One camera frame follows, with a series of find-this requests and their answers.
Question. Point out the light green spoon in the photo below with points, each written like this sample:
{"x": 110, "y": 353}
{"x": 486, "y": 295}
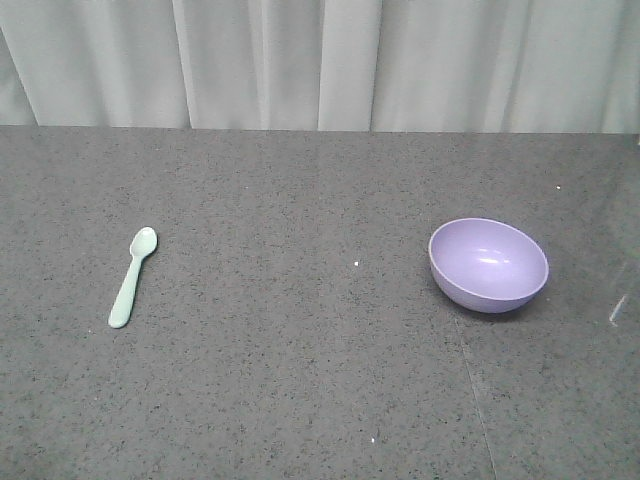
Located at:
{"x": 143, "y": 244}

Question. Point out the purple plastic bowl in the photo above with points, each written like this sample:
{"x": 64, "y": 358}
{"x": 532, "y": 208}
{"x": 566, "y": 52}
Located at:
{"x": 485, "y": 265}

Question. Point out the white curtain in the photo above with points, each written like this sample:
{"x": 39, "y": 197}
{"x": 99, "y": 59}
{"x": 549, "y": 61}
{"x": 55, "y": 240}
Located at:
{"x": 476, "y": 66}

